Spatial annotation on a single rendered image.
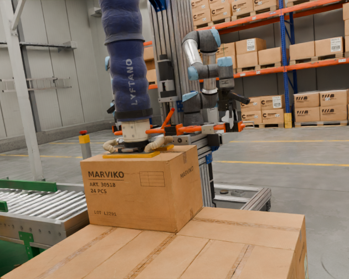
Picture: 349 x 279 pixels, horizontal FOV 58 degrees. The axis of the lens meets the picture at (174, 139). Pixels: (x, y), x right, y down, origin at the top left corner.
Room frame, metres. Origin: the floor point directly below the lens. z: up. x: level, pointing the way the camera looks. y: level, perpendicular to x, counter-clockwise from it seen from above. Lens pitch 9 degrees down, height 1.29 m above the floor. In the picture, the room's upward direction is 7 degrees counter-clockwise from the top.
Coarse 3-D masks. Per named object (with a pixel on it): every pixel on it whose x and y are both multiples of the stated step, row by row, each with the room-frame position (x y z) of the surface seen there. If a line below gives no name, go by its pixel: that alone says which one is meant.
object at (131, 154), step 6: (120, 150) 1.82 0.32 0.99; (138, 150) 1.76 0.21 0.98; (102, 156) 1.83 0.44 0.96; (108, 156) 1.81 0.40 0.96; (114, 156) 1.79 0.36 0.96; (120, 156) 1.77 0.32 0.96; (126, 156) 1.76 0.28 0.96; (132, 156) 1.74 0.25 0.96; (138, 156) 1.72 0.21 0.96; (144, 156) 1.70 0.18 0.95; (150, 156) 1.69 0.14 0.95
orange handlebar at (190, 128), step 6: (150, 126) 2.11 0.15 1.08; (192, 126) 1.71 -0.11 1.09; (198, 126) 1.73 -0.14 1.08; (216, 126) 1.64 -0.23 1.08; (222, 126) 1.62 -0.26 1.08; (240, 126) 1.58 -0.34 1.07; (114, 132) 1.94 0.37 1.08; (120, 132) 1.91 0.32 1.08; (150, 132) 1.81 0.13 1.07; (156, 132) 1.79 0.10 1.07; (162, 132) 1.78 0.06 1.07; (186, 132) 1.71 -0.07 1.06
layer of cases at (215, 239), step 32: (192, 224) 1.66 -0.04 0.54; (224, 224) 1.61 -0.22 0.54; (256, 224) 1.57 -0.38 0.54; (288, 224) 1.52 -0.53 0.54; (64, 256) 1.46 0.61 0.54; (96, 256) 1.43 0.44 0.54; (128, 256) 1.39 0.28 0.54; (160, 256) 1.35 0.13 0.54; (192, 256) 1.32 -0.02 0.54; (224, 256) 1.29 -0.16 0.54; (256, 256) 1.26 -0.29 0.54; (288, 256) 1.23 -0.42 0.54
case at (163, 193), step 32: (96, 160) 1.80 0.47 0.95; (128, 160) 1.69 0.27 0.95; (160, 160) 1.60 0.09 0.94; (192, 160) 1.84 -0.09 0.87; (96, 192) 1.79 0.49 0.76; (128, 192) 1.70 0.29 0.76; (160, 192) 1.61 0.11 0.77; (192, 192) 1.80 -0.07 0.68; (96, 224) 1.81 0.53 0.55; (128, 224) 1.71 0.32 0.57; (160, 224) 1.62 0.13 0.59
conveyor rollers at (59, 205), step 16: (0, 192) 2.87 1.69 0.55; (16, 192) 2.81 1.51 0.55; (32, 192) 2.75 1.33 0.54; (48, 192) 2.68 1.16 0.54; (64, 192) 2.62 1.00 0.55; (80, 192) 2.55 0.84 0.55; (16, 208) 2.32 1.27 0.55; (32, 208) 2.32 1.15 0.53; (48, 208) 2.25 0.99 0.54; (64, 208) 2.18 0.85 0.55; (80, 208) 2.16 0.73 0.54
